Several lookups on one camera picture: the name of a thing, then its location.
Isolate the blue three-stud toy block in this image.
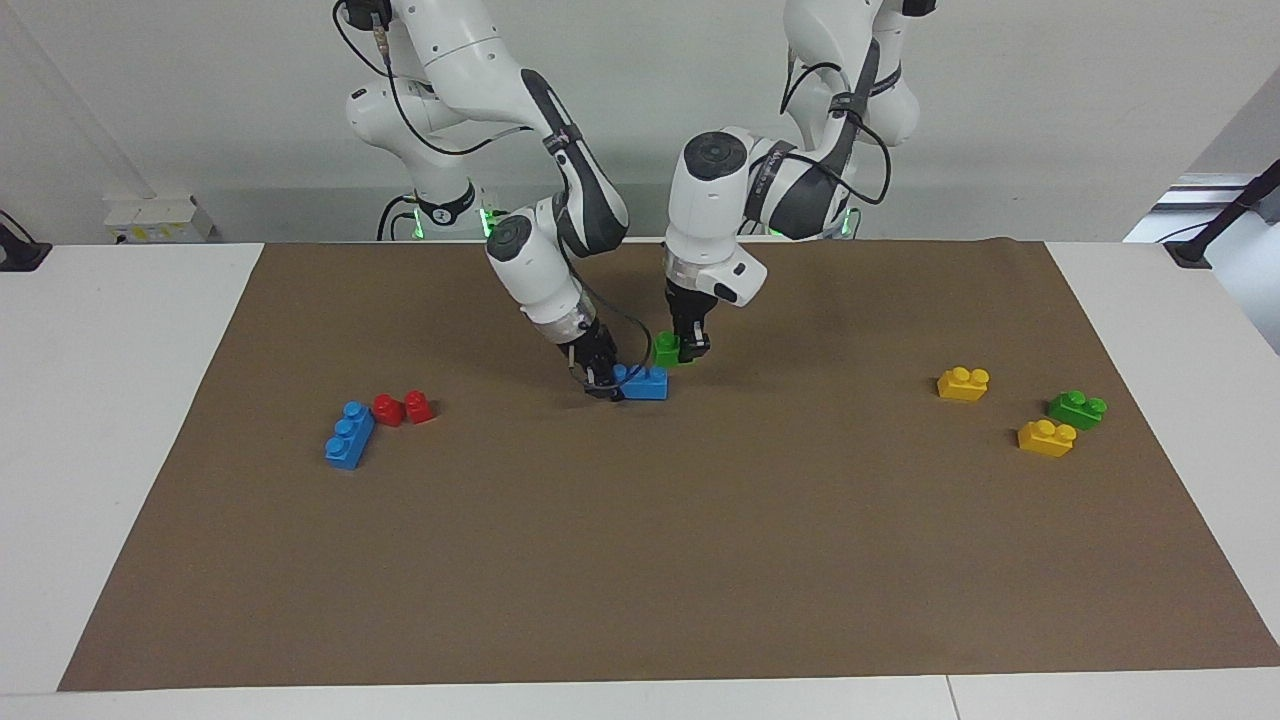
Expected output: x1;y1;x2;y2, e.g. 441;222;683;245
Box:
610;363;670;402
323;400;377;471

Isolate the yellow two-stud toy block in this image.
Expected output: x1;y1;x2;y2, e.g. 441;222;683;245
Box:
1016;418;1079;460
936;366;992;404

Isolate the brown table mat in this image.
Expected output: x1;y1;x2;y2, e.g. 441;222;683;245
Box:
58;238;1280;693

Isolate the black table clamp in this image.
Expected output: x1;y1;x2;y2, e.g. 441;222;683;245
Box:
0;210;54;274

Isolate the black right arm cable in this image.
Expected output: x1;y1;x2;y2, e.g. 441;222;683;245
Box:
333;0;656;401

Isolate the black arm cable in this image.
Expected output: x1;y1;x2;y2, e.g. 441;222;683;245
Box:
333;0;656;401
779;60;893;208

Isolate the black base power cable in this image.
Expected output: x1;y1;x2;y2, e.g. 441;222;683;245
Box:
376;193;420;243

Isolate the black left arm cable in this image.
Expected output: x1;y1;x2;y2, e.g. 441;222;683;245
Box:
779;60;893;208

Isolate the white wall socket box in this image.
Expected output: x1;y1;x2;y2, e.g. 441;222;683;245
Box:
103;194;215;245

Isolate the black camera stand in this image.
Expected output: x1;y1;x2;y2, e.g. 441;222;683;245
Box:
1162;157;1280;270

